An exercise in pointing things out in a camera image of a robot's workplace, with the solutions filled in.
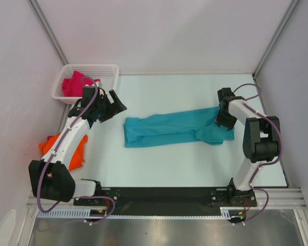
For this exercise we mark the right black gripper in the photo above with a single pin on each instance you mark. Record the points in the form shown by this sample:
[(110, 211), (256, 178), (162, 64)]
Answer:
[(229, 124)]

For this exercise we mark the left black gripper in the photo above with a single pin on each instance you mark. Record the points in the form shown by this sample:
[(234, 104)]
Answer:
[(116, 107)]

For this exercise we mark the teal t shirt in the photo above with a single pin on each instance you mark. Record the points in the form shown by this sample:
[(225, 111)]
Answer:
[(176, 128)]

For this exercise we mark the white plastic basket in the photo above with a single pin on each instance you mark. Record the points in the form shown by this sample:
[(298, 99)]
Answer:
[(107, 73)]

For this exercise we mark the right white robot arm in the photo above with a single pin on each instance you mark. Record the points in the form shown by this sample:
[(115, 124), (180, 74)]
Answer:
[(262, 144)]

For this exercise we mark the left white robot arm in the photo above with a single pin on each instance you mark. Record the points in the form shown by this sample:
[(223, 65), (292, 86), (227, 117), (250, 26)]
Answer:
[(50, 177)]

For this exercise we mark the magenta t shirt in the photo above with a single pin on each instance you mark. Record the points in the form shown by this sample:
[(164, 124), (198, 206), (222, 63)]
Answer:
[(73, 87)]

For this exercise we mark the orange t shirt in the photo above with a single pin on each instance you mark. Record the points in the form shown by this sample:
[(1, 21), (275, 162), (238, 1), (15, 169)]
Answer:
[(78, 156)]

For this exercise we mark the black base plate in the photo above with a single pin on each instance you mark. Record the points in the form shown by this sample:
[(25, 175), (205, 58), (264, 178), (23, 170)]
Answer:
[(186, 201)]

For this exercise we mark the aluminium front rail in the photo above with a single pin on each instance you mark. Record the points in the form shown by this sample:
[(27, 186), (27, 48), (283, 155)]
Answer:
[(279, 198)]

